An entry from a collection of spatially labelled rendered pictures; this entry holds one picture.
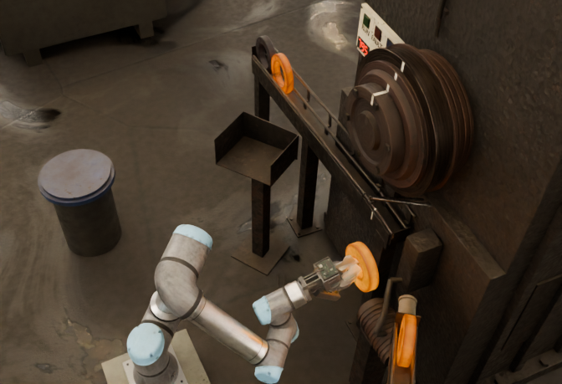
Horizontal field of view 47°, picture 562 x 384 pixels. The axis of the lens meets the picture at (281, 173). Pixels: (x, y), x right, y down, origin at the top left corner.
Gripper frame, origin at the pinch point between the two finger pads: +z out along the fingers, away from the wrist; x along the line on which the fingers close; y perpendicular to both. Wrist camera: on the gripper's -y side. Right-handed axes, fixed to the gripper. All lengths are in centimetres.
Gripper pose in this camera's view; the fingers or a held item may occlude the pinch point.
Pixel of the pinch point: (362, 263)
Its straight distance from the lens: 197.3
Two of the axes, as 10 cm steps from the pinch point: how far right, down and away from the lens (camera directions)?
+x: -4.0, -6.8, 6.1
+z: 8.9, -4.5, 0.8
